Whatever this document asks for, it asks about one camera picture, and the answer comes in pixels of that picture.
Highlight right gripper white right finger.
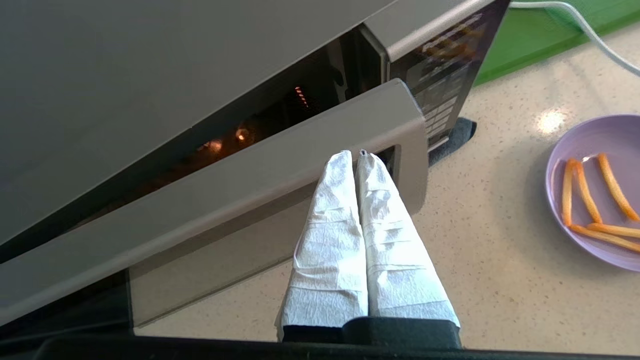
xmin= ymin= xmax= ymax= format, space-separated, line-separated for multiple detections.
xmin=345 ymin=151 xmax=462 ymax=349

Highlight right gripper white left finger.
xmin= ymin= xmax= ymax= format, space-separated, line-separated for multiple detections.
xmin=276 ymin=150 xmax=369 ymax=343

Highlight purple plate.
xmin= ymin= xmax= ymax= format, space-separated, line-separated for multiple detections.
xmin=545 ymin=114 xmax=640 ymax=273

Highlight silver black microwave oven body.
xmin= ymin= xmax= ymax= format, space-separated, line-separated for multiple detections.
xmin=0 ymin=0 xmax=511 ymax=251

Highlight green cutting board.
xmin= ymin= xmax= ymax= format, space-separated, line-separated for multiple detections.
xmin=472 ymin=0 xmax=640 ymax=87

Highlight white power cable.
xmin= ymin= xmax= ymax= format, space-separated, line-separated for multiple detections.
xmin=509 ymin=0 xmax=640 ymax=77

